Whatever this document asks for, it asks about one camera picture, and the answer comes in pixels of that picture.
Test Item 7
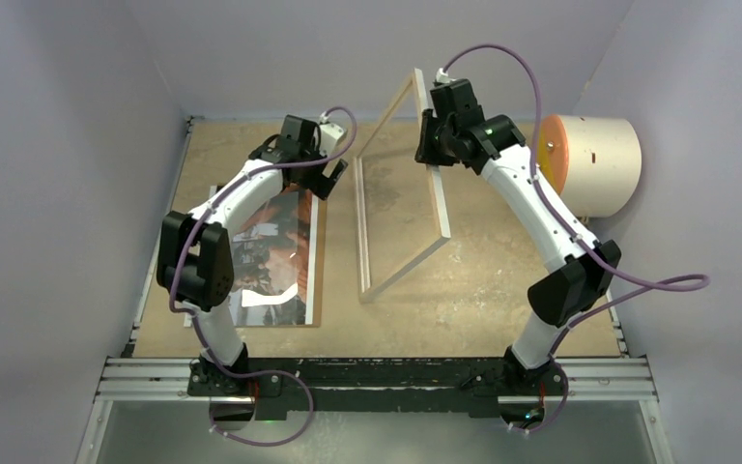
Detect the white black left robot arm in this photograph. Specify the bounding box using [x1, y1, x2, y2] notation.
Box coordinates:
[156, 109, 357, 395]

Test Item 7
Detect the brown backing board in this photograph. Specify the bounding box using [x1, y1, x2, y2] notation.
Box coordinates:
[183, 184, 328, 329]

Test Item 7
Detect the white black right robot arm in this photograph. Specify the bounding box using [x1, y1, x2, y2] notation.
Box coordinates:
[414, 79, 621, 393]

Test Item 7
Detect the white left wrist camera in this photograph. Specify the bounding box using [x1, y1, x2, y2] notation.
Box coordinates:
[318, 112, 346, 157]

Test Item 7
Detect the white cylinder orange disc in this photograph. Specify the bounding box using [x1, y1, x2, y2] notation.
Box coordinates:
[537, 114, 642, 218]

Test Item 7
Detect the black aluminium mounting rail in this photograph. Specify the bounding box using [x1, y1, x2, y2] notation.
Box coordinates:
[97, 357, 657, 421]

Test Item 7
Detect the glossy printed photo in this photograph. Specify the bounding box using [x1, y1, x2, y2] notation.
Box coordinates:
[183, 186, 321, 328]

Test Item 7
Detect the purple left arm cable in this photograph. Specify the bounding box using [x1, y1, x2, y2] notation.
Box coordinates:
[167, 105, 358, 448]

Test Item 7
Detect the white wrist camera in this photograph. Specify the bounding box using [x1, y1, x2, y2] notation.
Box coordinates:
[433, 69, 454, 87]
[318, 112, 346, 157]

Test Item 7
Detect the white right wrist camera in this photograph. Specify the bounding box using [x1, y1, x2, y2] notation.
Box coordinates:
[433, 69, 454, 87]

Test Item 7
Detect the wooden picture frame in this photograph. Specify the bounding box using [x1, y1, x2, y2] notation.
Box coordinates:
[354, 68, 451, 304]

